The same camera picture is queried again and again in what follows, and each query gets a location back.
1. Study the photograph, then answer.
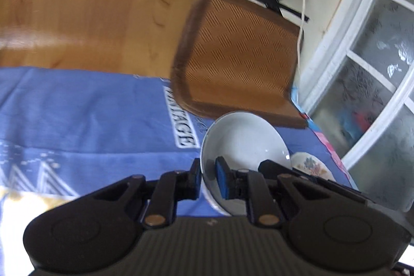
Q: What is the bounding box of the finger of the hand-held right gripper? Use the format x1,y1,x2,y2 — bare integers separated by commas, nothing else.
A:
258,160,376,205

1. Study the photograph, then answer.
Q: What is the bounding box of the brown woven chair cushion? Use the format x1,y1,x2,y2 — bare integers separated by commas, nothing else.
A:
171,0,309,130

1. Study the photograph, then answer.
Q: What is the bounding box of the white porcelain bowl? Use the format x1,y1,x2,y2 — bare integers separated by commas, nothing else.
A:
200,111,292,217

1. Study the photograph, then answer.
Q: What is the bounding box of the blue printed cloth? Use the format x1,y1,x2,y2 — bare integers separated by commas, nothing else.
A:
0,66,361,276

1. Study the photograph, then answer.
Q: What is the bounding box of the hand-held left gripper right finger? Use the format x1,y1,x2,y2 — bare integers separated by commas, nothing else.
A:
215,156,324,228

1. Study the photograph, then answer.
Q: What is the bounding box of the floral white plate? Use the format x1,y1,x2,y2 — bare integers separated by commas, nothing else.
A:
289,151,337,183

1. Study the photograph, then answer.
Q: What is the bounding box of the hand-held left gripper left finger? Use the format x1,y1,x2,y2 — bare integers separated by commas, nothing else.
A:
93,159,203,229

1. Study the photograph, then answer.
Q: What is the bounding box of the white frosted glass door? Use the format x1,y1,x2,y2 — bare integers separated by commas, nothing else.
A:
291,0,414,215

